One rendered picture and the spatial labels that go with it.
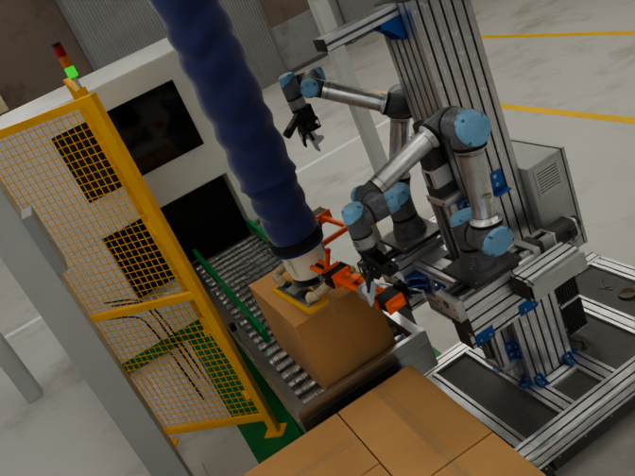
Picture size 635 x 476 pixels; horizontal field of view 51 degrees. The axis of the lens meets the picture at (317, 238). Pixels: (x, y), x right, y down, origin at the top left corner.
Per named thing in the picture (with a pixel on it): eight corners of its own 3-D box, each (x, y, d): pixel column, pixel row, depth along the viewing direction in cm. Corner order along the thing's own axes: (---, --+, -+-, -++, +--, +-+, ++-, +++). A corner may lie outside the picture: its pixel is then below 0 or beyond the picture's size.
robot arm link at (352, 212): (367, 202, 215) (345, 214, 213) (379, 231, 219) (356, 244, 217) (357, 196, 222) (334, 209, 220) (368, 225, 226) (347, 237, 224)
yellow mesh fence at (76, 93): (201, 331, 525) (59, 81, 439) (213, 324, 527) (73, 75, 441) (247, 400, 422) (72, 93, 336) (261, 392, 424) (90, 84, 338)
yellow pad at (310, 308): (272, 293, 296) (267, 283, 294) (290, 280, 299) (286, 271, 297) (310, 315, 267) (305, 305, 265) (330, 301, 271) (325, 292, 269)
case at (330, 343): (279, 346, 358) (248, 285, 341) (340, 306, 368) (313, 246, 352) (329, 396, 305) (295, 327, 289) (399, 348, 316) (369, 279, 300)
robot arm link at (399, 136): (384, 208, 305) (387, 89, 280) (383, 195, 318) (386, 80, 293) (411, 208, 304) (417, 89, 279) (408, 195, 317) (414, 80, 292)
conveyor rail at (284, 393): (192, 282, 508) (180, 262, 500) (198, 279, 509) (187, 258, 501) (311, 443, 304) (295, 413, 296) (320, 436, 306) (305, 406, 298)
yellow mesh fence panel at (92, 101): (157, 453, 411) (-48, 149, 325) (163, 441, 419) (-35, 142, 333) (283, 435, 380) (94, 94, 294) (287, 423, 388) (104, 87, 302)
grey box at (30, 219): (55, 263, 320) (20, 210, 308) (66, 257, 321) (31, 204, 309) (58, 276, 302) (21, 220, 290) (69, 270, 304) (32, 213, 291)
